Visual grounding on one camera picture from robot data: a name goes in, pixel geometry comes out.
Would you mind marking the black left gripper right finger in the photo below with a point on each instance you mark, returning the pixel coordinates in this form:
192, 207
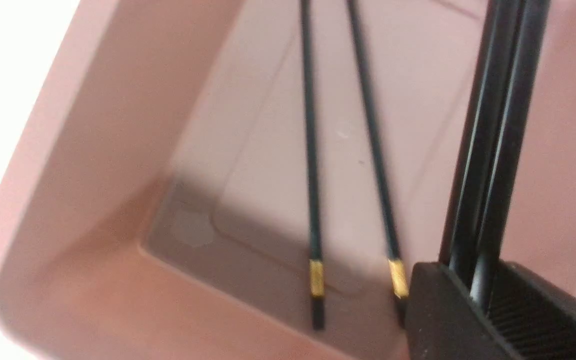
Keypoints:
537, 318

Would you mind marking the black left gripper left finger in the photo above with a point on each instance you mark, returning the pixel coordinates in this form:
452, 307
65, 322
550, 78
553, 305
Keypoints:
442, 323

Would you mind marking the black chopstick in bin right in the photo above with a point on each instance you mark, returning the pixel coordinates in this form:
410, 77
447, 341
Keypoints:
396, 267

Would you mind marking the black chopstick in bin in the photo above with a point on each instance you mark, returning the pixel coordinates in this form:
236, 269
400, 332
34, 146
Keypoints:
396, 267
315, 260

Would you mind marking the black chopstick in bin left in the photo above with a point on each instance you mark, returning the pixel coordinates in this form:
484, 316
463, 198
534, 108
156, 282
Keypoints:
315, 260

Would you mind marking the pink plastic bin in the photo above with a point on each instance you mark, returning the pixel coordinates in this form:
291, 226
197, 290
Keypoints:
155, 207

